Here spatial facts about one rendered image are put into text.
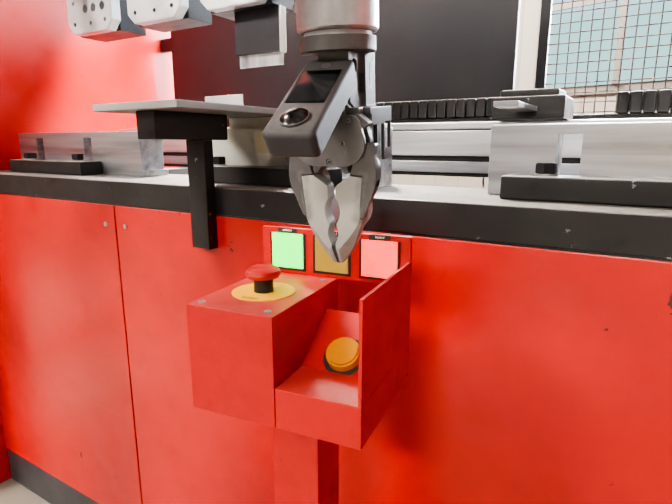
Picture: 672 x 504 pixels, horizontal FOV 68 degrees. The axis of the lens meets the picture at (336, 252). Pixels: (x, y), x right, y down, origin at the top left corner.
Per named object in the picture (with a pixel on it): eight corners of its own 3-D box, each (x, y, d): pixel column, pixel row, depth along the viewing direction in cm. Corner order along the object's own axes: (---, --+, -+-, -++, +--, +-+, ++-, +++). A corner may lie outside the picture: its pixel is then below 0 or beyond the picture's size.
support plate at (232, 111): (92, 111, 73) (91, 104, 73) (220, 118, 95) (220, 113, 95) (177, 107, 64) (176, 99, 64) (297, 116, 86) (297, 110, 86)
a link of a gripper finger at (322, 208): (356, 249, 55) (354, 164, 52) (334, 265, 50) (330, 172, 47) (330, 246, 56) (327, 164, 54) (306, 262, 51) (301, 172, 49)
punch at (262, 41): (236, 68, 92) (234, 12, 90) (244, 69, 94) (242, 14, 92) (280, 63, 87) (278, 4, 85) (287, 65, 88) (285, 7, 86)
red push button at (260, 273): (239, 299, 56) (237, 268, 55) (258, 290, 60) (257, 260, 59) (269, 304, 54) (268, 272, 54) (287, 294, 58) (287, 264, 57)
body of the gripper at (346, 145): (394, 163, 52) (393, 39, 49) (365, 175, 45) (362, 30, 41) (327, 162, 55) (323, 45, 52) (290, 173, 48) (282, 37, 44)
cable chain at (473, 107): (367, 119, 122) (367, 102, 121) (378, 120, 127) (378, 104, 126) (527, 115, 103) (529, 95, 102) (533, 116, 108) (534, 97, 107)
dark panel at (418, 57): (178, 156, 176) (169, 21, 167) (182, 155, 178) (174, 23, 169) (507, 162, 119) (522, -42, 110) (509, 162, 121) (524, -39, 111)
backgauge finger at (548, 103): (463, 116, 76) (465, 81, 75) (505, 122, 97) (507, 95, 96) (548, 113, 70) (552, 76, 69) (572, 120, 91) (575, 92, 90)
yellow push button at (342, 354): (325, 373, 55) (320, 362, 54) (336, 344, 57) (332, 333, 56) (357, 379, 54) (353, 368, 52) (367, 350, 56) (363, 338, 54)
